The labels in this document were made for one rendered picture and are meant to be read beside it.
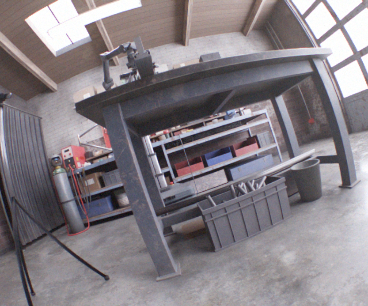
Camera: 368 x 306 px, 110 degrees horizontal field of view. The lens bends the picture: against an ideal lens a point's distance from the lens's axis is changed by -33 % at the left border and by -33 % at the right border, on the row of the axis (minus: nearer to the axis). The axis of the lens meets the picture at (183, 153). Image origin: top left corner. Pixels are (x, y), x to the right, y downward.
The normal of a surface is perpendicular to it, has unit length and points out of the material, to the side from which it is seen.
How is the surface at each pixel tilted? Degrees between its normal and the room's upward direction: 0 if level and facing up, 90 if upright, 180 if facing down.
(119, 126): 90
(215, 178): 90
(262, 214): 90
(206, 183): 90
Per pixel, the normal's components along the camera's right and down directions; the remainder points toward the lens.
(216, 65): 0.07, -0.05
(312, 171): -0.12, 0.12
